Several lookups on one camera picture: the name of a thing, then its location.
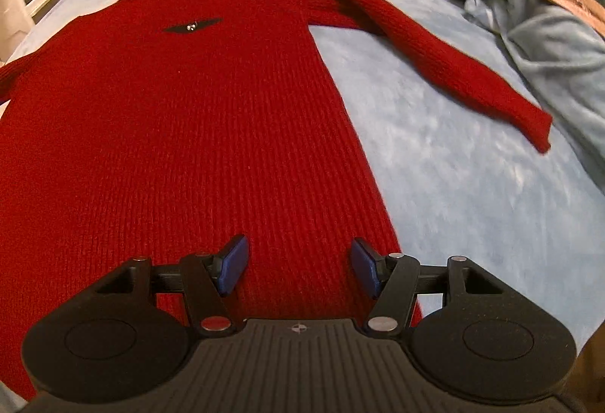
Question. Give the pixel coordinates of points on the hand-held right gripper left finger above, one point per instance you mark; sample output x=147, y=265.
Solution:
x=235, y=263

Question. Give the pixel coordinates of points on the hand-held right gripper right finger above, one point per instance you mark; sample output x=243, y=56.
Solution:
x=363, y=263

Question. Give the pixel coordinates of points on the red knit sweater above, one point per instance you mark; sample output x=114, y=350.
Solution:
x=189, y=148

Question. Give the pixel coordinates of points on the bed with light blue sheet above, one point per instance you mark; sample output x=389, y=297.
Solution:
x=453, y=205

